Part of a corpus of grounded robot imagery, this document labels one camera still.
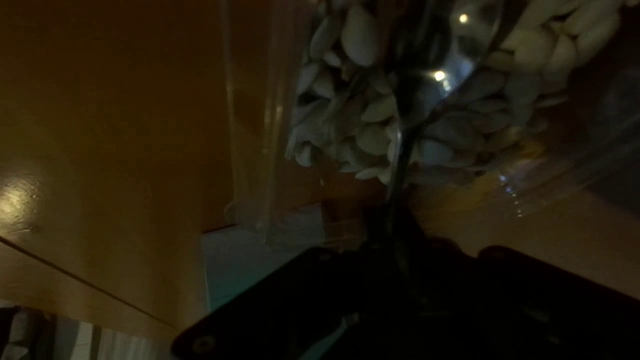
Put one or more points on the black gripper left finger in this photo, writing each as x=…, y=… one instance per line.
x=313, y=307

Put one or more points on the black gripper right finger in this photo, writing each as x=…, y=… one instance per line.
x=520, y=307

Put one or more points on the silver metal spoon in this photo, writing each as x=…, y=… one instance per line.
x=402, y=143

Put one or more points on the clear lunchbox with pale seeds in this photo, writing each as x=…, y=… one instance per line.
x=347, y=112

